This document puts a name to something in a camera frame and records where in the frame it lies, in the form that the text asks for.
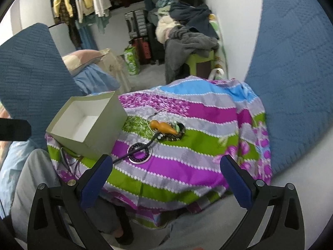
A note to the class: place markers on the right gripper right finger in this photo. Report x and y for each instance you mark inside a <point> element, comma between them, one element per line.
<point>285,227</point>

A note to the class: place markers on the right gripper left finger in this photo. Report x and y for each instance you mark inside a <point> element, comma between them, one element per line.
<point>47,229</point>

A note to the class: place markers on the orange gourd-shaped hair clip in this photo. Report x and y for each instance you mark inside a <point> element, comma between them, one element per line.
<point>162,127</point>

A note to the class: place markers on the blue quilted pillow left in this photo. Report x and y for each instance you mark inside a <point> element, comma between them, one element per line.
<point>35,82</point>

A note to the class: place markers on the blue quilted pillow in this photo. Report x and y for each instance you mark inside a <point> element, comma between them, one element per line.
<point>35,82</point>
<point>291,72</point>

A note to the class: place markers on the green cardboard box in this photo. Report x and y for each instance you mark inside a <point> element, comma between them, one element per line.
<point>89,125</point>

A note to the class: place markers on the pink cream pillow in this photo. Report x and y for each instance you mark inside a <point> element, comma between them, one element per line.
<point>78,60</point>

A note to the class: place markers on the light blue bedsheet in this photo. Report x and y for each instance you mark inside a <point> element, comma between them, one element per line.
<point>93,80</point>

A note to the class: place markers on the colourful floral striped cloth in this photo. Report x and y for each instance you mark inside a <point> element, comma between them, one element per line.
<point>182,171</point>

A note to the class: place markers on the green shopping bag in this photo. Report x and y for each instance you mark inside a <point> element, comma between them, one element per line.
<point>132,60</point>

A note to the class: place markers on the blue quilted pillow right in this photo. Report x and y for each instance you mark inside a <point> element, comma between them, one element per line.
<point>291,72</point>

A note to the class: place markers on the dark grey suitcase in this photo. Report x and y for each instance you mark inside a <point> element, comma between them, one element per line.
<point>136,22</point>

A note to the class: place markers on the grey blanket on stool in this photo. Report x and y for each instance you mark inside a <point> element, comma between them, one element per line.
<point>181,43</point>

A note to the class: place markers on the green plastic stool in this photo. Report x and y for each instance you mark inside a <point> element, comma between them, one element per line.
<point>201,66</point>

